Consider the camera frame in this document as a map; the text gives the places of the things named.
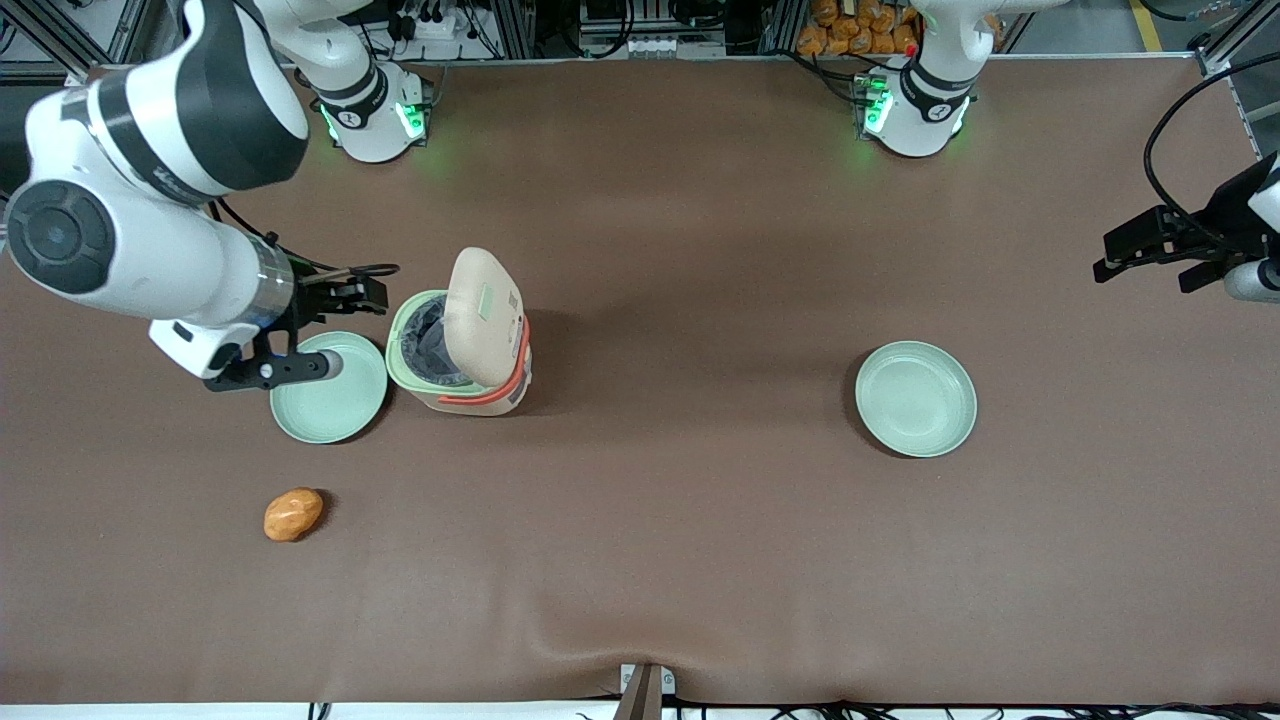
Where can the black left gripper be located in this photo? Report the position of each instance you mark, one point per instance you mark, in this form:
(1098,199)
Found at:
(1226,207)

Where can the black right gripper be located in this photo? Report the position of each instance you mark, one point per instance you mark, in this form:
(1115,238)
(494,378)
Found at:
(312,300)

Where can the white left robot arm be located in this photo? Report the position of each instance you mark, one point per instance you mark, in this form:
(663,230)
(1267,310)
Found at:
(920,105)

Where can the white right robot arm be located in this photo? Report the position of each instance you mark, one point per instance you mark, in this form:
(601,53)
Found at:
(150,130)

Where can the light green plate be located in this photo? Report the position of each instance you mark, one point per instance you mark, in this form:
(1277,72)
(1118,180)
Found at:
(915,398)
(335,410)

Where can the orange-brown bread roll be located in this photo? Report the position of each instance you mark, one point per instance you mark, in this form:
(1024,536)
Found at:
(292,515)

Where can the white power strip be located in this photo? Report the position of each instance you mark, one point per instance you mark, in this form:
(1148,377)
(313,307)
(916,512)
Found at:
(432,25)

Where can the brown table mat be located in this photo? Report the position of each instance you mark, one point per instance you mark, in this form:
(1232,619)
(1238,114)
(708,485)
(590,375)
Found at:
(680,560)

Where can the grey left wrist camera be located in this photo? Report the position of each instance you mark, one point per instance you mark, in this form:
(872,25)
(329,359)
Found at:
(1255,282)

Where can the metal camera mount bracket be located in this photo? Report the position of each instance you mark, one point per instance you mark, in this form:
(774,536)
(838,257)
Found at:
(645,690)

